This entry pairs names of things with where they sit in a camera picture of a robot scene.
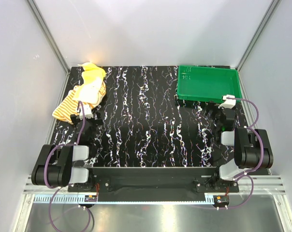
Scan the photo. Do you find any yellow towel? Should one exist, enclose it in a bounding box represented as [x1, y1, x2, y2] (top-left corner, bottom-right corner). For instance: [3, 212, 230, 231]
[78, 62, 106, 84]

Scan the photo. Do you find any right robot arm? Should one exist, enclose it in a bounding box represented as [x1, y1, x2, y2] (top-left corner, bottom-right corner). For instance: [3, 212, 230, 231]
[204, 102, 274, 192]

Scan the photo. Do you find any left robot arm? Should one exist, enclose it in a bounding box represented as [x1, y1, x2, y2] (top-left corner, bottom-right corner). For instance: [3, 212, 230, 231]
[31, 112, 103, 191]

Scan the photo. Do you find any orange striped towel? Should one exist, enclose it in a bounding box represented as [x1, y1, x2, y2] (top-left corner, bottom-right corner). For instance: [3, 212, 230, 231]
[52, 79, 106, 124]

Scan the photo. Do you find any green plastic bin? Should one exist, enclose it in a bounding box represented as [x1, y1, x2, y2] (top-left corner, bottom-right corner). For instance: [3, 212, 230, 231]
[177, 65, 242, 103]

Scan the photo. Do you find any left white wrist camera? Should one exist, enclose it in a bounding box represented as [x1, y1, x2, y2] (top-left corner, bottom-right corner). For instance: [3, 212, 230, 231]
[79, 104, 93, 120]

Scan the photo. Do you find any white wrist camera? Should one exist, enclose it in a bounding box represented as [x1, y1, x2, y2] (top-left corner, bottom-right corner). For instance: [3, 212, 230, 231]
[79, 104, 93, 120]
[218, 95, 236, 109]

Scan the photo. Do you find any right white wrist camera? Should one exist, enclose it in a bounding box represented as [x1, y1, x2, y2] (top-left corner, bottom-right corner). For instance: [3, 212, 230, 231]
[218, 95, 236, 109]

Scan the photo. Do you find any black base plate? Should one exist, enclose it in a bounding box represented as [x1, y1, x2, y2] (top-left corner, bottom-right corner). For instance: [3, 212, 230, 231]
[68, 167, 239, 203]

